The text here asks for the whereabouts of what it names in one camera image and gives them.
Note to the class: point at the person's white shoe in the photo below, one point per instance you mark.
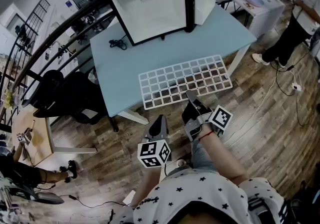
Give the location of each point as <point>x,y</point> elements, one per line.
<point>180,163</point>

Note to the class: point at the lilac plate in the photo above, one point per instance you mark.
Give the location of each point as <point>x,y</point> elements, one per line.
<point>253,0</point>

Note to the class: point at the black chair base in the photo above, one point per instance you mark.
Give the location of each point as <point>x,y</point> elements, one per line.
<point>48,198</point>

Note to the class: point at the white power strip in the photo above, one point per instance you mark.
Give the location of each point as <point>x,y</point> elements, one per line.
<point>296,87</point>

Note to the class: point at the person's jeans leg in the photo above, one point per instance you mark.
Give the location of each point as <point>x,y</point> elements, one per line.
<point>202,155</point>

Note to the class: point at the white marble side table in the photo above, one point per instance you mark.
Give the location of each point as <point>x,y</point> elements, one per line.
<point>262,15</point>

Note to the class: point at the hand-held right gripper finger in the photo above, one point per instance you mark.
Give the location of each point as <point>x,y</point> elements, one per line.
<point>192,97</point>

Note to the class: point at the black metal railing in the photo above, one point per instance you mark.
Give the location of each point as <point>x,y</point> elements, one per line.
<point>57,32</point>

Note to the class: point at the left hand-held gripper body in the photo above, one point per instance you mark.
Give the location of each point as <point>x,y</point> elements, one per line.
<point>152,154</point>

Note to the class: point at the light blue table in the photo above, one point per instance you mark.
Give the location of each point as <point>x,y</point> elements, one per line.
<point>175,47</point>

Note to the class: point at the yellow flowers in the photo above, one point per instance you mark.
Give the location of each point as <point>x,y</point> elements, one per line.
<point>9,99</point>

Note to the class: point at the person's star print shirt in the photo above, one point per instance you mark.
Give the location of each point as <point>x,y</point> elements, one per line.
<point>200,193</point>

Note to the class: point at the person's right forearm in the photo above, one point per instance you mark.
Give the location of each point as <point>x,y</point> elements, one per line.
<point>220,160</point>

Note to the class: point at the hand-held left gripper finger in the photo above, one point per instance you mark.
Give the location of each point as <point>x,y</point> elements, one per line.
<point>155,127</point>

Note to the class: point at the wooden desk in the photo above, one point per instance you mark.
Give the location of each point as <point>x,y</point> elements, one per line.
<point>30,147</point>

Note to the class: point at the black office chair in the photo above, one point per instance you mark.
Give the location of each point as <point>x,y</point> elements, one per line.
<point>67,92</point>

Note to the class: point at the person's left forearm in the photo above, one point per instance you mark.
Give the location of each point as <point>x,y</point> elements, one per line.
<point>147,183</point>

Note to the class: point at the white power adapter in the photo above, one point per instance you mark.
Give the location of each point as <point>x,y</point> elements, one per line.
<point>129,198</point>

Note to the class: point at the gripper on wooden desk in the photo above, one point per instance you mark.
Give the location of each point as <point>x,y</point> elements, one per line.
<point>24,136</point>

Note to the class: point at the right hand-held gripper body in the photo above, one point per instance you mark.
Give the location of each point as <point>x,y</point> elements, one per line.
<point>221,117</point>

